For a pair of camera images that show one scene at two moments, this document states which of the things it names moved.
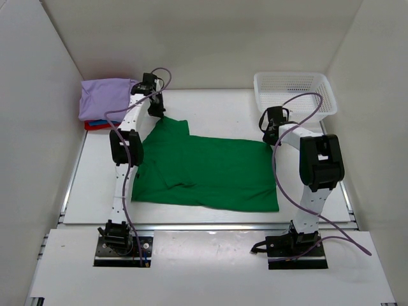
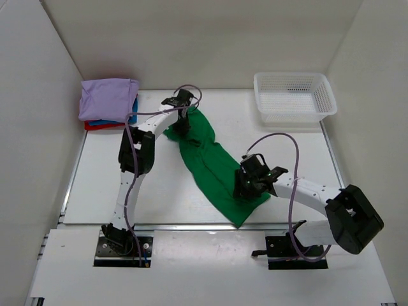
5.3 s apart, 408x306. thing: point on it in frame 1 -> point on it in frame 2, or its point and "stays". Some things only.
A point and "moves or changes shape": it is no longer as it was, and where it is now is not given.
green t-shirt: [176, 167] moves or changes shape
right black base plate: [284, 253] stays
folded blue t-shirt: [100, 122] stays
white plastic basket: [273, 89] stays
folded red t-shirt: [87, 127] stays
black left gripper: [159, 112] -> [184, 128]
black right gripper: [266, 139] -> [239, 190]
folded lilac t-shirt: [99, 96] stays
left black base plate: [108, 255] stays
